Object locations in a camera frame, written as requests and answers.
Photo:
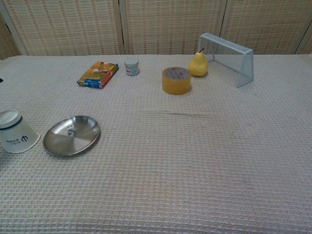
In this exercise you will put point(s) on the colourful flat cardboard box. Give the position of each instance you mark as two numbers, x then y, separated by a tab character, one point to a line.
98	74

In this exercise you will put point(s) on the yellow pear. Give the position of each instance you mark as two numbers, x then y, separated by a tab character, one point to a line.
199	65

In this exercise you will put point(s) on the small white jar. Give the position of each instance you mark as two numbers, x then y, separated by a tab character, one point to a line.
131	67

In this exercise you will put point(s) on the yellow packing tape roll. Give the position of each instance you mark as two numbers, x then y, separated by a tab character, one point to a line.
176	83

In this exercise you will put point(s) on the woven folding screen panel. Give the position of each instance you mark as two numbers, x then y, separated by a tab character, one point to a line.
170	24
268	22
68	26
7	41
306	44

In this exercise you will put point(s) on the white paper cup blue print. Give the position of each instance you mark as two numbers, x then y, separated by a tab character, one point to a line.
17	136

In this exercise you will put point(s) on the beige waffle weave tablecloth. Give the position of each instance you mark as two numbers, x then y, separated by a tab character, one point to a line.
170	158

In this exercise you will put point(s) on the small grey goal frame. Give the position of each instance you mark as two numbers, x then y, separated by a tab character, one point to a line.
245	65

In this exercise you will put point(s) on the white die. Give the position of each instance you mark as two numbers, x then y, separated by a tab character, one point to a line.
70	130

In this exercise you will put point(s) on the round steel plate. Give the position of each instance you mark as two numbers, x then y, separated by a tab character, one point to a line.
73	143

